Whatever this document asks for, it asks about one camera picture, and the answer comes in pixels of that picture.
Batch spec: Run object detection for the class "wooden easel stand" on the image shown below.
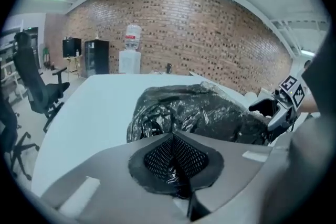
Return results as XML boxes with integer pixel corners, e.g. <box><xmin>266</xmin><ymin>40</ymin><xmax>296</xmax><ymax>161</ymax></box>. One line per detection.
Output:
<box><xmin>66</xmin><ymin>56</ymin><xmax>82</xmax><ymax>80</ymax></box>

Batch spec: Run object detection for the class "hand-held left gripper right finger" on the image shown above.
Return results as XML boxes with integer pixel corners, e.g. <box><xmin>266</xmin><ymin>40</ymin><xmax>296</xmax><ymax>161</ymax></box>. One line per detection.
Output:
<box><xmin>172</xmin><ymin>131</ymin><xmax>287</xmax><ymax>222</ymax></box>

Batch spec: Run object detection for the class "black plastic garbage bag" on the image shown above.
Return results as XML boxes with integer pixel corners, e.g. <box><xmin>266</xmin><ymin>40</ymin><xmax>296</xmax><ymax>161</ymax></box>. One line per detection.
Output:
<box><xmin>127</xmin><ymin>81</ymin><xmax>275</xmax><ymax>200</ymax></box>

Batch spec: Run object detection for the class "black monitor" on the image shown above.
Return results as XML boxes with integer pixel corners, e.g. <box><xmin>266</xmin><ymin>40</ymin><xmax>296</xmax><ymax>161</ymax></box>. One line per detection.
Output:
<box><xmin>62</xmin><ymin>37</ymin><xmax>82</xmax><ymax>59</ymax></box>

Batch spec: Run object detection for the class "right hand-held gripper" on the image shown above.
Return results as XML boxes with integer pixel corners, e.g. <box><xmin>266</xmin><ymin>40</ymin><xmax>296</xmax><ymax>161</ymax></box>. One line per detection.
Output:
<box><xmin>248</xmin><ymin>74</ymin><xmax>307</xmax><ymax>130</ymax></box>

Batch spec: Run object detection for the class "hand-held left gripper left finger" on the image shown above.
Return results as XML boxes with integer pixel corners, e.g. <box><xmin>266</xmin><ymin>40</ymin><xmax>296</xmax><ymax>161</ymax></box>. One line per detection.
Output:
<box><xmin>40</xmin><ymin>131</ymin><xmax>190</xmax><ymax>224</ymax></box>

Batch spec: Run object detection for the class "white water dispenser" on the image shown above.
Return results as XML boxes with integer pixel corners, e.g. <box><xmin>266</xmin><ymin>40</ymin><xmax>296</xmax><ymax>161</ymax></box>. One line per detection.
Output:
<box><xmin>119</xmin><ymin>50</ymin><xmax>142</xmax><ymax>74</ymax></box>

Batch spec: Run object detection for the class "clear water dispenser bottle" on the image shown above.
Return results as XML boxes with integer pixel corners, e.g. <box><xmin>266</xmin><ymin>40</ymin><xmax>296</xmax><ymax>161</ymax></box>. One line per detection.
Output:
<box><xmin>124</xmin><ymin>24</ymin><xmax>142</xmax><ymax>52</ymax></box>

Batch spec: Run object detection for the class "black office chair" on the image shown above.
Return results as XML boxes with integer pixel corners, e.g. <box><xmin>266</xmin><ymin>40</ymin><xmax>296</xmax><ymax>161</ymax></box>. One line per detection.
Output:
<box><xmin>0</xmin><ymin>91</ymin><xmax>40</xmax><ymax>181</ymax></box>
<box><xmin>13</xmin><ymin>31</ymin><xmax>71</xmax><ymax>134</ymax></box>

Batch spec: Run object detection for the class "white box seat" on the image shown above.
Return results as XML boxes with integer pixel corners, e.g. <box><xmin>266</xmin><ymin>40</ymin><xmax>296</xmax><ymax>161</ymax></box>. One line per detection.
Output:
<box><xmin>258</xmin><ymin>87</ymin><xmax>274</xmax><ymax>98</ymax></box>

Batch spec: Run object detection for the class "black cabinet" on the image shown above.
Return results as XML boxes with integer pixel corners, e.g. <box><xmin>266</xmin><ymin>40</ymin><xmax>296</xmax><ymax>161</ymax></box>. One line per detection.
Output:
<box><xmin>84</xmin><ymin>39</ymin><xmax>110</xmax><ymax>78</ymax></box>

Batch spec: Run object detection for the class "person's right forearm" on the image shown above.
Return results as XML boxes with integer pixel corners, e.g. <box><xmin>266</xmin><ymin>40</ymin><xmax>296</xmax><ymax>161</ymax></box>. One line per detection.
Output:
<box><xmin>301</xmin><ymin>92</ymin><xmax>320</xmax><ymax>114</ymax></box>

